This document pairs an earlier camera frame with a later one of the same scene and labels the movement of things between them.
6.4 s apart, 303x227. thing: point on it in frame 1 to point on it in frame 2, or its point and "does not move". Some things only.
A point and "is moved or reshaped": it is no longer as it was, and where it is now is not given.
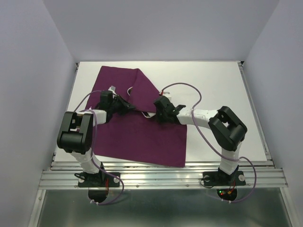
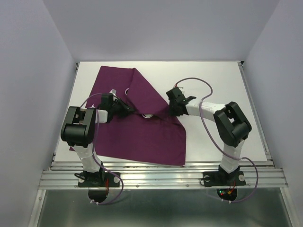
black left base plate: x=98 y=184 does not move
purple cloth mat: x=132 y=135 does not move
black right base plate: x=226 y=184 does not move
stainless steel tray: x=146 y=114 is moved or reshaped
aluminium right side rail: x=255 y=111 does not move
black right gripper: x=158 y=117 to x=172 y=112
